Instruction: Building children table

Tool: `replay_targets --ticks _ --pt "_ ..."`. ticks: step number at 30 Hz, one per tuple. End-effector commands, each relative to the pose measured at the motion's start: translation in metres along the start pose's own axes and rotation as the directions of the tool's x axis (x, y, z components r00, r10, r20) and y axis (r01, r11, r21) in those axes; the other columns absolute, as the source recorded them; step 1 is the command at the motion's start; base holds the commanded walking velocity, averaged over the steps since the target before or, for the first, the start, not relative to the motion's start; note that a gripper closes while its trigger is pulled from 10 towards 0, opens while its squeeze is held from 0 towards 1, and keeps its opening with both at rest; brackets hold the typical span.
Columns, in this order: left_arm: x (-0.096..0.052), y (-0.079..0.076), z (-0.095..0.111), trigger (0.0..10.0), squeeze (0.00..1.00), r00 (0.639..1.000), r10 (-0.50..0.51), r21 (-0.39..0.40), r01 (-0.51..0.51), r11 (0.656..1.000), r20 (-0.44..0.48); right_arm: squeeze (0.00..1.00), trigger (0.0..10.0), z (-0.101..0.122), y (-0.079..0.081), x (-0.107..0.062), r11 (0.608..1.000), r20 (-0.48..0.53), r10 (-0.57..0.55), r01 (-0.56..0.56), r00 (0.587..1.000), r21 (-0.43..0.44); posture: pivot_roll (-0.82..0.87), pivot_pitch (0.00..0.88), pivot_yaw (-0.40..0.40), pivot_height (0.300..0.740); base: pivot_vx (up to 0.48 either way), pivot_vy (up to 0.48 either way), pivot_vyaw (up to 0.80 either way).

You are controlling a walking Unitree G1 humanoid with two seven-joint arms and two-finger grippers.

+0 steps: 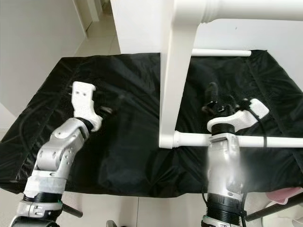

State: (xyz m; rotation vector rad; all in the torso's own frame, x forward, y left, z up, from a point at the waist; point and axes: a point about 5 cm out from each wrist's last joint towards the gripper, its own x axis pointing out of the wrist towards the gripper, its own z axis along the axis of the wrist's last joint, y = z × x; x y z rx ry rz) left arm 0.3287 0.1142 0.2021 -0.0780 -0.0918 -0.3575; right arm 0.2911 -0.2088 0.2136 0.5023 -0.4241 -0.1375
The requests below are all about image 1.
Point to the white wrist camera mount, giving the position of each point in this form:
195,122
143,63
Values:
85,100
241,116

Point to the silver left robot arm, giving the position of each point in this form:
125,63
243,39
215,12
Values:
57,156

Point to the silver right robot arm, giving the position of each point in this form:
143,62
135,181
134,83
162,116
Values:
222,170

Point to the black cloth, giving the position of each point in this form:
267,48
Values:
113,151

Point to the white door frame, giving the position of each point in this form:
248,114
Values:
83,13

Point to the white plastic table leg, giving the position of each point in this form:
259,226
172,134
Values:
220,52
255,9
194,139

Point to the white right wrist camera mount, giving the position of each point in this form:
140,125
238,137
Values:
241,116

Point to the cream plastic table top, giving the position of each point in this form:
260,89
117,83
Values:
175,71

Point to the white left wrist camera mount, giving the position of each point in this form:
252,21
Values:
85,100

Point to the black metal stand leg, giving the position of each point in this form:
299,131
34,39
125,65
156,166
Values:
274,208
72,210

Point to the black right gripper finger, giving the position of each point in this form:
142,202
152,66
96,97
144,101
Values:
212,92

